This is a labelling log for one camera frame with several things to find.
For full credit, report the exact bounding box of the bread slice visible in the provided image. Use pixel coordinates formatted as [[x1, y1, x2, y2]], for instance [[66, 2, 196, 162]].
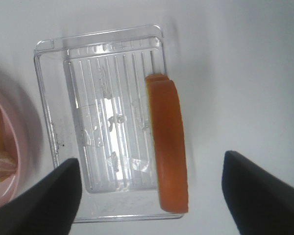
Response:
[[145, 73, 189, 213]]

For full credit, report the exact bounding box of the right clear plastic tray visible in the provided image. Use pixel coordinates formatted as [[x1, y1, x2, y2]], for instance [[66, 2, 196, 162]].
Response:
[[34, 24, 182, 223]]

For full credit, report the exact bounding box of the pink round plate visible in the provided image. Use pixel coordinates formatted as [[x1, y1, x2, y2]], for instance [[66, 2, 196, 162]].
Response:
[[0, 88, 42, 207]]

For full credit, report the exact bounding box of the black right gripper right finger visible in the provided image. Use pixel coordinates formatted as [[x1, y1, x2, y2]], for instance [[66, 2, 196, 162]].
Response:
[[221, 151, 294, 235]]

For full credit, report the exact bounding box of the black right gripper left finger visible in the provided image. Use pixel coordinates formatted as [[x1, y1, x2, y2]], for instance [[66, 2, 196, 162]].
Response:
[[0, 158, 82, 235]]

